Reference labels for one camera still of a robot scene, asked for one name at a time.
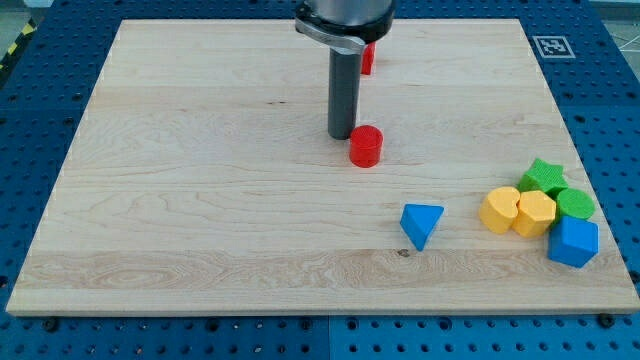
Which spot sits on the wooden board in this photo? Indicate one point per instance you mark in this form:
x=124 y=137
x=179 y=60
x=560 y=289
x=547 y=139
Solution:
x=201 y=181

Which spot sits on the red block behind rod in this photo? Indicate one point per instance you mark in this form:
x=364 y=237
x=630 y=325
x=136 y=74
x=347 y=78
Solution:
x=368 y=58

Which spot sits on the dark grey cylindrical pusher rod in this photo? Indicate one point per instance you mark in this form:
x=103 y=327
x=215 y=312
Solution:
x=344 y=79

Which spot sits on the yellow hexagon block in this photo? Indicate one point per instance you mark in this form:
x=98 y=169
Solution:
x=536 y=212

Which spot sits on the green star block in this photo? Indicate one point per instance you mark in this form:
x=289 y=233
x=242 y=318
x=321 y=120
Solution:
x=545 y=177

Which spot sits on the black yellow hazard tape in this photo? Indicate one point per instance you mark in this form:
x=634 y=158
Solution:
x=18 y=47

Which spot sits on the blue triangle block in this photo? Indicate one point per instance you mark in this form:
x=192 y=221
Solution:
x=418 y=221

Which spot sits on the white fiducial marker tag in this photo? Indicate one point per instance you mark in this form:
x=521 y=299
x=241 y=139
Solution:
x=553 y=47

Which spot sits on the blue cube block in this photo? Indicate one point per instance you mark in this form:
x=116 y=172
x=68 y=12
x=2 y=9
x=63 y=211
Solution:
x=573 y=241

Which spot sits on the red cylinder block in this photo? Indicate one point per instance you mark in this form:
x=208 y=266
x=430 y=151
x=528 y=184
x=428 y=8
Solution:
x=365 y=146

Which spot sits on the green cylinder block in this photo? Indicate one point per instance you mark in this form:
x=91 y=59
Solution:
x=574 y=203

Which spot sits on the yellow heart block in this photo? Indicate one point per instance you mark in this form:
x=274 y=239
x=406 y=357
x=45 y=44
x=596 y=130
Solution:
x=498 y=209

